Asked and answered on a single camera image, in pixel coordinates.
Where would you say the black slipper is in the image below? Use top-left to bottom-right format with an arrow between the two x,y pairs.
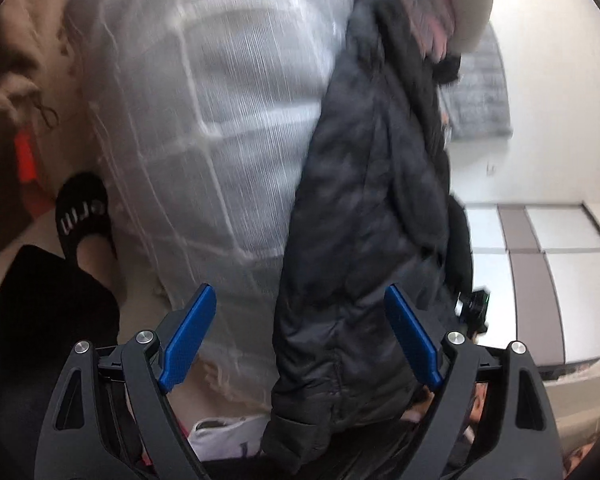
55,172 -> 118,266

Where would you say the orange object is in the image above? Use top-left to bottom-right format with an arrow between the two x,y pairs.
14,130 -> 45,187

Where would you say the white and grey wardrobe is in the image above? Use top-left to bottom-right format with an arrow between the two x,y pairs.
462,200 -> 600,376

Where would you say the white printed cloth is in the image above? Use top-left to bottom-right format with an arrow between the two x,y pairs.
187,414 -> 271,461

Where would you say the grey padded headboard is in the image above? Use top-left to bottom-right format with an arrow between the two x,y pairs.
442,25 -> 513,141

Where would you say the brown fluffy cloth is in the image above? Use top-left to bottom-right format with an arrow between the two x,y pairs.
0,0 -> 86,126

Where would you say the pink blanket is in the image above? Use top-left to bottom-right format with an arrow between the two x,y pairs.
407,0 -> 451,61

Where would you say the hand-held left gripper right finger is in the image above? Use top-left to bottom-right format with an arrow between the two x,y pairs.
384,283 -> 565,480

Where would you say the black puffer jacket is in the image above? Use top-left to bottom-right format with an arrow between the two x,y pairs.
260,0 -> 476,478

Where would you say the person's leg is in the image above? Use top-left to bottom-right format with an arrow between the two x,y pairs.
0,240 -> 127,480

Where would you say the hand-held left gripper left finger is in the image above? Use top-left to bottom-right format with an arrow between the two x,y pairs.
34,283 -> 218,480

